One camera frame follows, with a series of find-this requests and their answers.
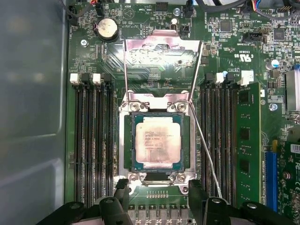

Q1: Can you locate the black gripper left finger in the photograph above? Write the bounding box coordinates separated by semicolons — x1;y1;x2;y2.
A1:
35;178;134;225

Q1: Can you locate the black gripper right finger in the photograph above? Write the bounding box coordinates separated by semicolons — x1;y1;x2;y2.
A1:
188;179;296;225

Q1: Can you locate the CPU with silver top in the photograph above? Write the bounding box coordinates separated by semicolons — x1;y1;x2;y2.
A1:
132;112;185;172

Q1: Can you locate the metal socket cover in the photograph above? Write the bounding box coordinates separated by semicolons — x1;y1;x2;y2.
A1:
123;29;204;105

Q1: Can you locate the metal locking lever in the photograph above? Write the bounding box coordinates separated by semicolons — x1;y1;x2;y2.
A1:
187;104;223;199

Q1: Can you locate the blue expansion slot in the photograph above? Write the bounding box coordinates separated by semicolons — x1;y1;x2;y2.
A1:
264;150;278;213

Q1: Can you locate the CPU socket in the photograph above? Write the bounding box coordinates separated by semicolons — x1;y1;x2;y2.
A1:
118;91;200;188

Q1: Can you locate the green RAM stick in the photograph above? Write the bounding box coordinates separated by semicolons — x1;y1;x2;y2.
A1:
236;82;263;210

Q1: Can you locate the silver heatsink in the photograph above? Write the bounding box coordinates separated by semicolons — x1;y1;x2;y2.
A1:
285;69;300;113

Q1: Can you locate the black open PC case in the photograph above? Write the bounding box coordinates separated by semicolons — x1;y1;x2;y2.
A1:
0;0;70;225

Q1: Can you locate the silver capacitor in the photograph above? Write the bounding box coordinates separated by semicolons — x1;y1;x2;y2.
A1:
265;59;280;71

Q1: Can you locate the green motherboard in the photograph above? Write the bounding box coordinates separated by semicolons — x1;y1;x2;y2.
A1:
64;0;300;225

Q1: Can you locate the black board connector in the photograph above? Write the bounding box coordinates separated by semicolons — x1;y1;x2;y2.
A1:
94;3;105;17
155;2;170;12
183;5;196;18
243;31;263;44
181;24;191;39

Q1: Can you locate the coin cell battery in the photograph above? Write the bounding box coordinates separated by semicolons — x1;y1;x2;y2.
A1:
97;18;119;43

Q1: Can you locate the thick black wire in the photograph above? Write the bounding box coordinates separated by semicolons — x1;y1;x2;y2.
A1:
194;0;248;13

